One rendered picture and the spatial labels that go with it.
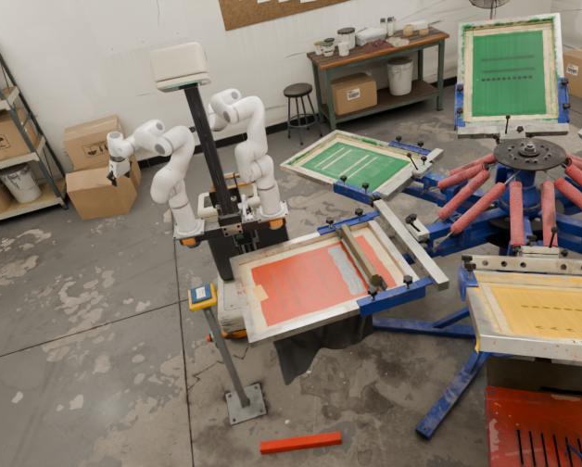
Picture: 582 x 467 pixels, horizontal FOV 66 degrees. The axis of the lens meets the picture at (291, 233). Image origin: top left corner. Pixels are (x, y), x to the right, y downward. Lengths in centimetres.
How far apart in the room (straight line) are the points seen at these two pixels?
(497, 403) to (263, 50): 473
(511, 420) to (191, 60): 162
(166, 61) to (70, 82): 381
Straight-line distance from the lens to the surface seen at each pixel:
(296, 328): 192
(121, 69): 554
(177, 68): 187
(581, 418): 162
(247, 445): 282
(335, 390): 290
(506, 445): 152
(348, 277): 213
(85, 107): 571
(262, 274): 224
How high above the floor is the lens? 243
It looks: 37 degrees down
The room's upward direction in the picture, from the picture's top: 12 degrees counter-clockwise
